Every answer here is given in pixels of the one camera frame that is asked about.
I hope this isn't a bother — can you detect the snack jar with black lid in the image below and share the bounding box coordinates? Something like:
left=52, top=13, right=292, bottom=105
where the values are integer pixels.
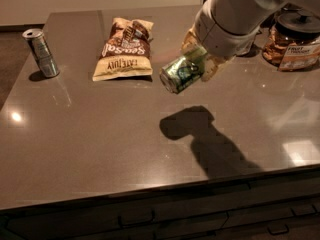
left=262, top=10, right=320, bottom=71

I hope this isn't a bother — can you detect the green soda can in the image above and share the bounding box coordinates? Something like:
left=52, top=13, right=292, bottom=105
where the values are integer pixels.
left=160, top=47, right=208, bottom=94

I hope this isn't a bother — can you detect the slim silver can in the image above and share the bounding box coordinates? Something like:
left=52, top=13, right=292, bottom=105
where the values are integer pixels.
left=22, top=28, right=60, bottom=78

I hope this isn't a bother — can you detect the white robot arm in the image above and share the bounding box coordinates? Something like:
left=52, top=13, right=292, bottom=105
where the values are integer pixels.
left=182, top=0, right=320, bottom=82

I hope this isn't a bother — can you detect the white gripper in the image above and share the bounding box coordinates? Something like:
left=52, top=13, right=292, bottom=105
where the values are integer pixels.
left=181, top=0, right=259, bottom=82

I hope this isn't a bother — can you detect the black drawer handle right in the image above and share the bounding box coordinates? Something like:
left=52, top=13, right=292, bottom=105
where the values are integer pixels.
left=267, top=224, right=289, bottom=236

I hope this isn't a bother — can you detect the brown chip bag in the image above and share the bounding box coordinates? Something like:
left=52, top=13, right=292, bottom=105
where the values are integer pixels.
left=92, top=17, right=153, bottom=82

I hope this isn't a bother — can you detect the black drawer handle left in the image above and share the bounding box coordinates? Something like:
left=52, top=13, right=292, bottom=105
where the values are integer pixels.
left=118, top=210, right=155, bottom=228

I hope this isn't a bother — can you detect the black drawer handle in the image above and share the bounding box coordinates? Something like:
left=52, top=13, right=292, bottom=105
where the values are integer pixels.
left=267, top=224, right=289, bottom=236
left=118, top=210, right=155, bottom=228

